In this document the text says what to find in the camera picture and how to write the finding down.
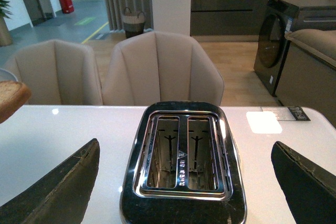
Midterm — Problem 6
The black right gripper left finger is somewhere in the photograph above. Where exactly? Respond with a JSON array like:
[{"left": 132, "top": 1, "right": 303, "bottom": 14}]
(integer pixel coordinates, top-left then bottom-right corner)
[{"left": 1, "top": 138, "right": 100, "bottom": 223}]

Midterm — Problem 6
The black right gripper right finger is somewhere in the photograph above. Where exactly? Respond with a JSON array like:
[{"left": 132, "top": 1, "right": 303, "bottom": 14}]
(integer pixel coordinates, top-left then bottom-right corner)
[{"left": 271, "top": 141, "right": 335, "bottom": 223}]

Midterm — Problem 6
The brown bread slice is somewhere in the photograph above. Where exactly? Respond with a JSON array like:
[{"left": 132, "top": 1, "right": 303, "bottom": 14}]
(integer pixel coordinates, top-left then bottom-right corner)
[{"left": 1, "top": 81, "right": 32, "bottom": 123}]

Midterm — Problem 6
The light blue round plate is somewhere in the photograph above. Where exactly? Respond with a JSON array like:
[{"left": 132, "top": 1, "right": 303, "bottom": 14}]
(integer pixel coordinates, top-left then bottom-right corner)
[{"left": 0, "top": 68, "right": 18, "bottom": 82}]

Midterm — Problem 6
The silver two-slot toaster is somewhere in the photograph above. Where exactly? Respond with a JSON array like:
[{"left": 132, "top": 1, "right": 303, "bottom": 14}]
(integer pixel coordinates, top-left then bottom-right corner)
[{"left": 120, "top": 101, "right": 247, "bottom": 223}]

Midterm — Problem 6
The beige chair on left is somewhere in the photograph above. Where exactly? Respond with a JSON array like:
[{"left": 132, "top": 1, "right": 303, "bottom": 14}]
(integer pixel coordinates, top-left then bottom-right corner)
[{"left": 4, "top": 39, "right": 103, "bottom": 105}]

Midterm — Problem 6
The beige chair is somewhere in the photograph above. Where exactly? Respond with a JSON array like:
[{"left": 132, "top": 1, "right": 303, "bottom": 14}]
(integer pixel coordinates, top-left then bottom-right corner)
[
  {"left": 102, "top": 31, "right": 224, "bottom": 106},
  {"left": 4, "top": 39, "right": 103, "bottom": 105}
]

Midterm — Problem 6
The beige chair on right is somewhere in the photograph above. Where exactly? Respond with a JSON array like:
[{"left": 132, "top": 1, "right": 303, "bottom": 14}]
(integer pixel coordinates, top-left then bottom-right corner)
[{"left": 102, "top": 31, "right": 224, "bottom": 106}]

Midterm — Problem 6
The green potted plant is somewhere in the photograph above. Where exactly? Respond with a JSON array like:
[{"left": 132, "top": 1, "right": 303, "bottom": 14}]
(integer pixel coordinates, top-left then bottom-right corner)
[{"left": 1, "top": 0, "right": 13, "bottom": 47}]

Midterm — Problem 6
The dark washing machine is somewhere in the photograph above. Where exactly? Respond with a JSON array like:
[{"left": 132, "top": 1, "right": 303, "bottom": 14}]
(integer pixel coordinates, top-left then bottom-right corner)
[{"left": 254, "top": 0, "right": 335, "bottom": 96}]

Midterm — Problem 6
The woven laundry basket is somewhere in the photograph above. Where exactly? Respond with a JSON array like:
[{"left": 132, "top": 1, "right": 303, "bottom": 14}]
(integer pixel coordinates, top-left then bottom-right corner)
[{"left": 122, "top": 7, "right": 145, "bottom": 38}]

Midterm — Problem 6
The red bin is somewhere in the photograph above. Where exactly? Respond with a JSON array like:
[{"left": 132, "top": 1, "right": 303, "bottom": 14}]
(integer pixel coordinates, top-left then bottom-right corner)
[{"left": 59, "top": 0, "right": 74, "bottom": 14}]

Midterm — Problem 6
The white drawer cabinet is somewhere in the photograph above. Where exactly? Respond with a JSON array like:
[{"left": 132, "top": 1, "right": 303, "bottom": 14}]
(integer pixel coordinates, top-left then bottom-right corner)
[{"left": 152, "top": 0, "right": 191, "bottom": 36}]

